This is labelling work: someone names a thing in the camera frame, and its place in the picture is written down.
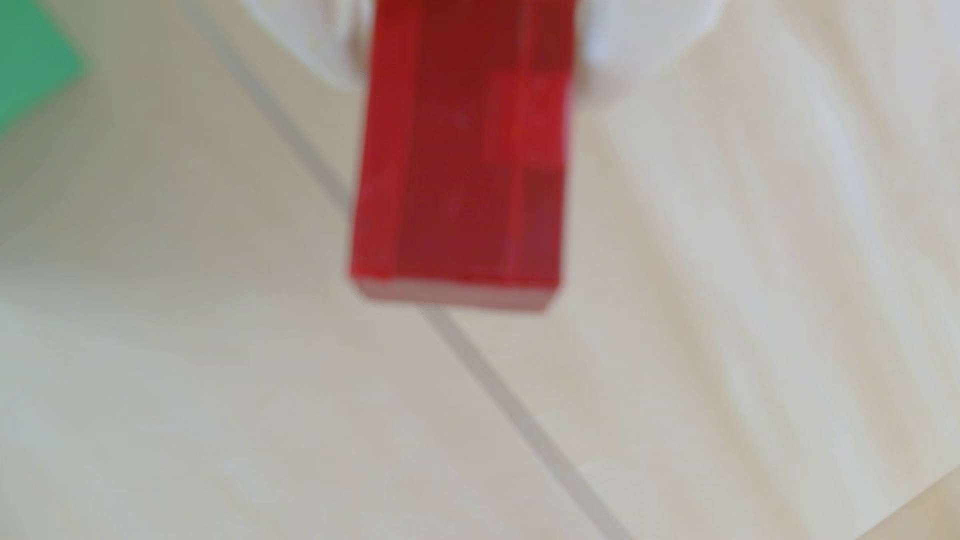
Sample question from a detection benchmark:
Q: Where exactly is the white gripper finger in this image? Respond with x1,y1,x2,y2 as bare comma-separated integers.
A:
246,0,374,93
573,0,723,108

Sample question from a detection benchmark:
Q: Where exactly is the green box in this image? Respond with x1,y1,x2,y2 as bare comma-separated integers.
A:
0,0,92,138

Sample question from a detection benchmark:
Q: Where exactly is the red block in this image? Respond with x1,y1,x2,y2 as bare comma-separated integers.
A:
348,0,580,313

